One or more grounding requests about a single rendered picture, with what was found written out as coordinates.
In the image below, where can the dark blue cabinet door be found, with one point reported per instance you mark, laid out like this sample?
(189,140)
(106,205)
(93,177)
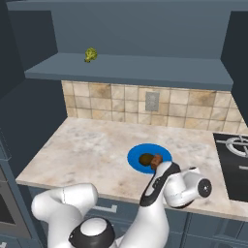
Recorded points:
(11,64)
(240,64)

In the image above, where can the brown bread piece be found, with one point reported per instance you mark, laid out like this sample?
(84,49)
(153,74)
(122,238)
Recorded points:
(157,160)

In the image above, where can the blue round plate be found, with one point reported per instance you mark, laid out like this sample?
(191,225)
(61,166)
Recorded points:
(137,161)

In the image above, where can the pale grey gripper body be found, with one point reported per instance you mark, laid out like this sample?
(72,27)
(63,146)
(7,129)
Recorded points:
(191,170)

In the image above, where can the black hob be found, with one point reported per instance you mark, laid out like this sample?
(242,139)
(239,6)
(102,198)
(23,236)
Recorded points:
(234,174)

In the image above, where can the grey wall socket plate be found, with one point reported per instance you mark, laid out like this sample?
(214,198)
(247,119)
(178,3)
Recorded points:
(152,101)

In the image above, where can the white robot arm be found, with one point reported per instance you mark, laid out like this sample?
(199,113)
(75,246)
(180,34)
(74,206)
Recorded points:
(151,219)

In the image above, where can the blue grey drawer front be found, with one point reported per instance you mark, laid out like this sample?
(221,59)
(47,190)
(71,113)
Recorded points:
(126,210)
(219,226)

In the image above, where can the brown green avocado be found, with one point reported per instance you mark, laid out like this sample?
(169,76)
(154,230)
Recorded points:
(145,159)

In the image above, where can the black built-in oven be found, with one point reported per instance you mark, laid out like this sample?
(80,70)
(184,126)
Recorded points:
(8,206)

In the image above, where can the blue grey wall cabinet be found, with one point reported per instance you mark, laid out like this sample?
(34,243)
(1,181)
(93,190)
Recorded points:
(142,69)

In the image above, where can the yellow green jam jar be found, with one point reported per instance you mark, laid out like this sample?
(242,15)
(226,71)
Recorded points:
(90,54)

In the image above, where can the dark blue tall cabinet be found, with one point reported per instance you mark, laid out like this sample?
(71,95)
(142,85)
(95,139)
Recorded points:
(32,129)

